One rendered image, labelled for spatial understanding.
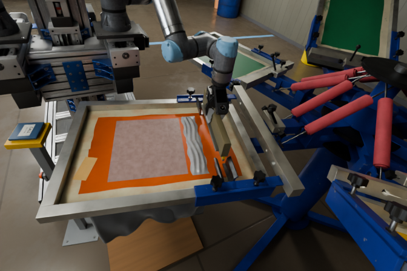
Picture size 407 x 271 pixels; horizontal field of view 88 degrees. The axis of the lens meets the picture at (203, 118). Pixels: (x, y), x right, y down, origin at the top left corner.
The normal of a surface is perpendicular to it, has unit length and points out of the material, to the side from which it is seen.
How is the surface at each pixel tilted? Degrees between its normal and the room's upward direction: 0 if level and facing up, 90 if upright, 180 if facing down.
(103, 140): 0
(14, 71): 90
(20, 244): 0
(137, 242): 0
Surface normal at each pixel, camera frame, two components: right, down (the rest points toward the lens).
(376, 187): -0.20, 0.10
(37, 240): 0.11, -0.76
